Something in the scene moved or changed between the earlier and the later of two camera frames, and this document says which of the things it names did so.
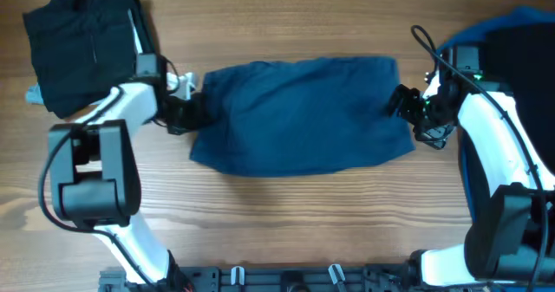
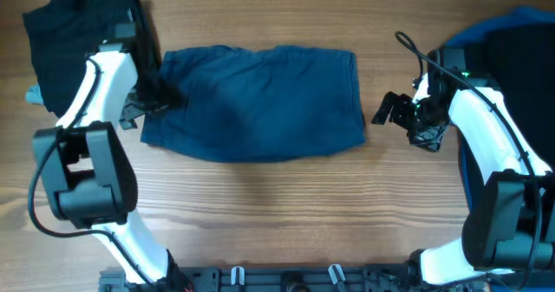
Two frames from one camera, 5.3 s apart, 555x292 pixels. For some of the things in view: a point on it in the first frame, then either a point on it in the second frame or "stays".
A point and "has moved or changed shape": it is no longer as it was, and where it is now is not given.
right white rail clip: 333,275 stays
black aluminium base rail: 282,278 stays
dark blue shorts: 298,116 has moved or changed shape
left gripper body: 186,115 → 136,108
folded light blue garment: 34,94 stays
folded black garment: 84,44 stays
